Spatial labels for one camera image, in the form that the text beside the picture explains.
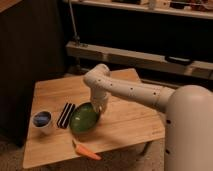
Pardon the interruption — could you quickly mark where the long white shelf beam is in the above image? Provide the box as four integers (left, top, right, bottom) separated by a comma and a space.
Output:
66, 41, 213, 80

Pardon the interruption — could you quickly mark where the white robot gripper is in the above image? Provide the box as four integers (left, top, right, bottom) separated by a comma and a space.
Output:
90, 88, 108, 114

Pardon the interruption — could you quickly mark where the wooden table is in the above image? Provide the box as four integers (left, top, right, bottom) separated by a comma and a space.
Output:
23, 76, 165, 169

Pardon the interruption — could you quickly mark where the dark cabinet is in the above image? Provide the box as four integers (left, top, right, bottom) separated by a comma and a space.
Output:
0, 0, 65, 146

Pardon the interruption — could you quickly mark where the black handle on beam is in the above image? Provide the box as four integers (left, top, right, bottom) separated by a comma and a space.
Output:
164, 56, 194, 66

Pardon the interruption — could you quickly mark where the metal pole stand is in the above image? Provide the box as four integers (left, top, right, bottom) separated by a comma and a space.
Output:
68, 0, 86, 75

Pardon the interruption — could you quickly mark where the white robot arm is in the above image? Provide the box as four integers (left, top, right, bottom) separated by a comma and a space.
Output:
84, 64, 213, 171

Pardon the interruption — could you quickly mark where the upper white shelf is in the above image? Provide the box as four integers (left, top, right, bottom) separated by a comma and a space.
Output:
62, 0, 213, 20

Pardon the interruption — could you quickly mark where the white cup with blue contents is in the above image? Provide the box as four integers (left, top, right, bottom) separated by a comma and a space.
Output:
32, 111, 53, 135

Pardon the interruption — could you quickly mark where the black striped rectangular block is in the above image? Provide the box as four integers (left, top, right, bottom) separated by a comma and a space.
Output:
57, 103, 75, 129

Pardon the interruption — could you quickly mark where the orange carrot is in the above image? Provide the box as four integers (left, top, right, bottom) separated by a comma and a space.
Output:
72, 141, 101, 160

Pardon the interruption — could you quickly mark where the green ceramic bowl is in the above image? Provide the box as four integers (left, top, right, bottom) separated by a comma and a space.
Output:
69, 102, 100, 134

